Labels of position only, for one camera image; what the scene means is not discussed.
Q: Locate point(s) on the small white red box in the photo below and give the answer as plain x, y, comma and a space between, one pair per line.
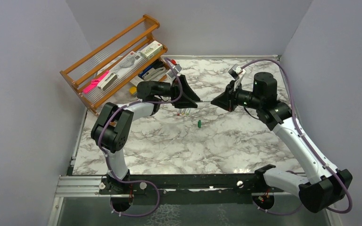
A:
136, 80

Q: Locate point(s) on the long white package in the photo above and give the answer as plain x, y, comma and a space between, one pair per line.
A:
128, 63

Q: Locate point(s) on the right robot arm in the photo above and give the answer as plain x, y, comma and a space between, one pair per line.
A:
324, 183

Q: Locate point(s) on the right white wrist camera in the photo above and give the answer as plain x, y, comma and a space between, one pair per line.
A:
237, 73

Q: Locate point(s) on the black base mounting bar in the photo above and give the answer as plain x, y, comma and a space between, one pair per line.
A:
138, 184

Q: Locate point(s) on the blue black stapler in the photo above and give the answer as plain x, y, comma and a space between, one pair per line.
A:
152, 70

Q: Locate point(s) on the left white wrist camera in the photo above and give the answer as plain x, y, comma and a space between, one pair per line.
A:
173, 72

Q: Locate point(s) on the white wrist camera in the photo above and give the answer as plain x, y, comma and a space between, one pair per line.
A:
237, 73
173, 72

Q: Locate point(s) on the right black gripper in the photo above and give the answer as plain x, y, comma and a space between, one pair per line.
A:
226, 100

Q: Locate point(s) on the pink highlighter pack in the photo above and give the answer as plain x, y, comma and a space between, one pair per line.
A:
94, 83

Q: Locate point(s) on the white green box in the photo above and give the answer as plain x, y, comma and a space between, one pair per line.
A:
151, 50

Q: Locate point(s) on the yellow sticky note block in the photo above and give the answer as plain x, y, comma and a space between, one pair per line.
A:
133, 91

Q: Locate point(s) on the wooden shelf rack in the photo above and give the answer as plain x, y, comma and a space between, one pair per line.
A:
114, 64

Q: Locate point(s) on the aluminium frame rail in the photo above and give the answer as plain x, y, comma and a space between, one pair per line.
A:
78, 186

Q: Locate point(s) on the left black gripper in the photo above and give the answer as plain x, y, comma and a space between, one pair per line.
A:
187, 96

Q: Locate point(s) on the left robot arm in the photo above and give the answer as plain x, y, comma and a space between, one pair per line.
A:
112, 128

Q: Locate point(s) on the white black box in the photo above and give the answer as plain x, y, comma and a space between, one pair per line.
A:
106, 82

